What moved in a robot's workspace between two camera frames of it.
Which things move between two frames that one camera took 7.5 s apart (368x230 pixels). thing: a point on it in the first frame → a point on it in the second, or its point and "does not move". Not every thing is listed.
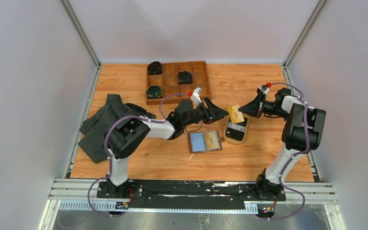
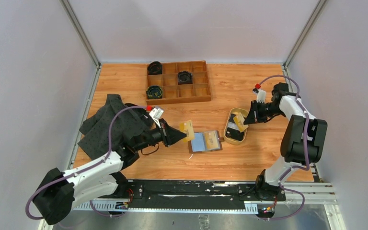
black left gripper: (215, 113) → (169, 135)
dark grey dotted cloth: (94, 132) does not move
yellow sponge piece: (235, 116) → (187, 128)
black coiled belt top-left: (155, 68) does not move
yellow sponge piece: (211, 140) does not move
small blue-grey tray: (209, 140) does not move
